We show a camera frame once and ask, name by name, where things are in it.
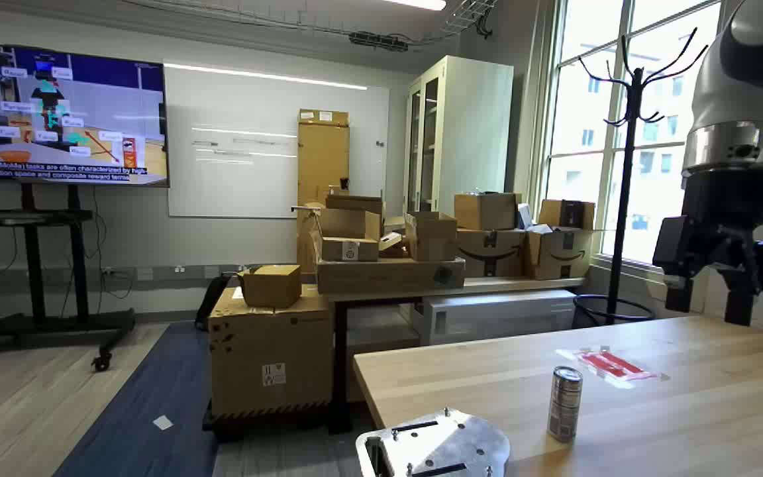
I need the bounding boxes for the large cardboard box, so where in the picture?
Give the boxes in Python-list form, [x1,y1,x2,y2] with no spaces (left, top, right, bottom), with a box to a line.
[207,285,335,426]

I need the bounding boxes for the large wall screen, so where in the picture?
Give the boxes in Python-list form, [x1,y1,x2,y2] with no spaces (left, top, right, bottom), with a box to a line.
[0,39,170,189]

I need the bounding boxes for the black rolling screen stand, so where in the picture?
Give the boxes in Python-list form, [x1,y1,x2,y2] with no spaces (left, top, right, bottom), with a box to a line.
[0,182,136,373]

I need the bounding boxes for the silver drink can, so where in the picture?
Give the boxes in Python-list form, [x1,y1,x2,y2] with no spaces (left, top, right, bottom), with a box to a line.
[547,366,584,444]

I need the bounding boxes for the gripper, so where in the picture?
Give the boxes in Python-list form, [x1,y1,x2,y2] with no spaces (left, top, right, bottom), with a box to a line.
[652,166,763,327]

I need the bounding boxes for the whiteboard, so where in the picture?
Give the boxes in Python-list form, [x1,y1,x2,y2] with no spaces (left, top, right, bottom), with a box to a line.
[164,64,391,219]

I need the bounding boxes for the window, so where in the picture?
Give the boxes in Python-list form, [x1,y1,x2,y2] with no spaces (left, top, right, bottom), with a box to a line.
[539,0,727,267]

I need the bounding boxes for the ceiling wire cable tray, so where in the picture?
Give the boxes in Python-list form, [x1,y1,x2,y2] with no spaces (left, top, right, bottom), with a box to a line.
[123,0,498,53]

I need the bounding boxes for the black coat rack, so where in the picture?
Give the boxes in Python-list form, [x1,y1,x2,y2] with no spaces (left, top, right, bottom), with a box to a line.
[570,26,711,330]

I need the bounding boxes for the cream glass-door cabinet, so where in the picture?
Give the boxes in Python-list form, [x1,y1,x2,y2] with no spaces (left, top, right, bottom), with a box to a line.
[403,55,515,219]

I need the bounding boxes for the tall cardboard box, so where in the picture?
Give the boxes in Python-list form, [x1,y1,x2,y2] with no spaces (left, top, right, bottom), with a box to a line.
[296,109,351,274]

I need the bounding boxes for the white radiator cover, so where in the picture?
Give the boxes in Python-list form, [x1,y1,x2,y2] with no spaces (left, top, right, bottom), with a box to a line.
[413,289,578,346]

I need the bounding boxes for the heap of cardboard boxes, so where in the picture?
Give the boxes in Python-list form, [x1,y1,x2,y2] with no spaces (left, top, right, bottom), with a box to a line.
[291,191,599,296]

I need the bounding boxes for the small cardboard box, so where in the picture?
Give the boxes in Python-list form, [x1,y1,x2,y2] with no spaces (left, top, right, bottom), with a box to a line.
[238,264,303,309]

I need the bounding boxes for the red packet in clear wrap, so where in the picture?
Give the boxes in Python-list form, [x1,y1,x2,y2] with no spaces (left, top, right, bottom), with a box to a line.
[555,345,671,390]

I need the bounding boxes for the silver metal plate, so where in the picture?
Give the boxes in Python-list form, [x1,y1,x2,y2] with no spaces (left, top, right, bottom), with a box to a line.
[355,408,511,477]

